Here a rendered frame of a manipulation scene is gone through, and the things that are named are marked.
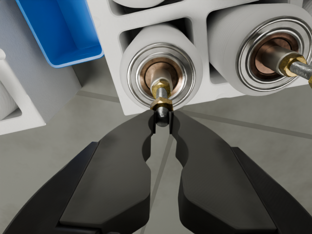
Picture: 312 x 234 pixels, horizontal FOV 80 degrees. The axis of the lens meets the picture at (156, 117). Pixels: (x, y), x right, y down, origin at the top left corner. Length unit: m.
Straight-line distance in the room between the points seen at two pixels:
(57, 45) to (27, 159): 0.44
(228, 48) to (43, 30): 0.31
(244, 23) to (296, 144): 0.54
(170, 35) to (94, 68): 0.32
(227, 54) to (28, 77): 0.31
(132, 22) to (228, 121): 0.39
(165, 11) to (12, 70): 0.24
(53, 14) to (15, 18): 0.08
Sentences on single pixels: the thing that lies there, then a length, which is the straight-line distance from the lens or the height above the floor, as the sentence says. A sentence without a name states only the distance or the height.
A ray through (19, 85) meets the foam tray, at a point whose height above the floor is 0.18.
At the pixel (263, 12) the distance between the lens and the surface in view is 0.23.
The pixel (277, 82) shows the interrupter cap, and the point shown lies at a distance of 0.25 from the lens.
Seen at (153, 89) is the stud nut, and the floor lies 0.29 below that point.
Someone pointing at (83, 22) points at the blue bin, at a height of 0.00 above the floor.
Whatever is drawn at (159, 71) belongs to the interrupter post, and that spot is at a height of 0.26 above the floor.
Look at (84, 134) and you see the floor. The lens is 0.60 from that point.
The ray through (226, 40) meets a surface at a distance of 0.23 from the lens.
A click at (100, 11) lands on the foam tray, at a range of 0.28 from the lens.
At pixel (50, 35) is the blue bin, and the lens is 0.42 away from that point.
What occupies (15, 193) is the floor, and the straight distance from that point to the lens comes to 0.92.
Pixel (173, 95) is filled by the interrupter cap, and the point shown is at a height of 0.25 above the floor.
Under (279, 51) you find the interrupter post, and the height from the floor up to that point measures 0.27.
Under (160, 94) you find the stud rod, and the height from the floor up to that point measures 0.30.
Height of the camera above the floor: 0.45
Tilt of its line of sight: 60 degrees down
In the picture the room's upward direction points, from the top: 178 degrees counter-clockwise
